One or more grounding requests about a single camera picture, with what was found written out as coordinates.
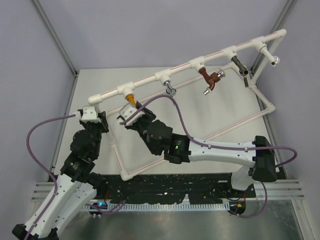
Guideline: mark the white PVC pipe frame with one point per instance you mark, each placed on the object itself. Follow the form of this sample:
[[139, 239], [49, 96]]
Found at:
[[230, 113]]

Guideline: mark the dark grey lever faucet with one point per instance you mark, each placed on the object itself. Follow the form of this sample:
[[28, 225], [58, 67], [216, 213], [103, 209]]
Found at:
[[243, 71]]

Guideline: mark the aluminium front rail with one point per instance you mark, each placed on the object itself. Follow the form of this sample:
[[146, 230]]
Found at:
[[284, 189]]

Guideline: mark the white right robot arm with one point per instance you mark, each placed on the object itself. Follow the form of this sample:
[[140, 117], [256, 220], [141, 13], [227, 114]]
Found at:
[[255, 157]]

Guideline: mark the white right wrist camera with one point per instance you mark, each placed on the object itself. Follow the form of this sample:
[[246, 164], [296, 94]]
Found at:
[[127, 115]]

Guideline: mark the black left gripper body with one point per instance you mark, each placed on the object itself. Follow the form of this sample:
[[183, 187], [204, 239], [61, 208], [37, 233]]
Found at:
[[98, 129]]

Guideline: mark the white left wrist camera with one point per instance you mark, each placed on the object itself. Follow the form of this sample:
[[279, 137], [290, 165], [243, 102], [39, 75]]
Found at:
[[87, 114]]

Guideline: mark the white slotted cable duct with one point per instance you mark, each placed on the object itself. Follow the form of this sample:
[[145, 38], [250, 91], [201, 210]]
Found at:
[[182, 207]]

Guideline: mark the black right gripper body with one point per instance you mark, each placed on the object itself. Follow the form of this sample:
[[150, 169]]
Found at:
[[142, 126]]

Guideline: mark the brown water faucet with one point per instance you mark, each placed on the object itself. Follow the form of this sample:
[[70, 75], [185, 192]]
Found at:
[[212, 79]]

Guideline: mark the aluminium frame post left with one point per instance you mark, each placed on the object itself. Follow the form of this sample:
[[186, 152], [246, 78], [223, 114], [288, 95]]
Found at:
[[36, 4]]

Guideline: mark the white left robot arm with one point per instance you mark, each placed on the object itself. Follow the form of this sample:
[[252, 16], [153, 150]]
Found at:
[[76, 184]]

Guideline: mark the yellow water faucet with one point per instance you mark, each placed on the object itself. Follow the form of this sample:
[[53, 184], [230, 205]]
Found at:
[[131, 99]]

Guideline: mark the chrome lever faucet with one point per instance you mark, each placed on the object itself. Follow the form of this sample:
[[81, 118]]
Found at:
[[170, 90]]

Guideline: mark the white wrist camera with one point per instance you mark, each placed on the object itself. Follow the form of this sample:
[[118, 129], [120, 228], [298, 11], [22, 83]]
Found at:
[[87, 114], [127, 115]]

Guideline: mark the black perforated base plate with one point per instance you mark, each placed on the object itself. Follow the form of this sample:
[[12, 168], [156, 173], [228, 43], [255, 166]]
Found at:
[[169, 189]]

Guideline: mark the white chrome-tipped faucet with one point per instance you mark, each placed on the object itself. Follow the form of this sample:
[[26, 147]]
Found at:
[[273, 60]]

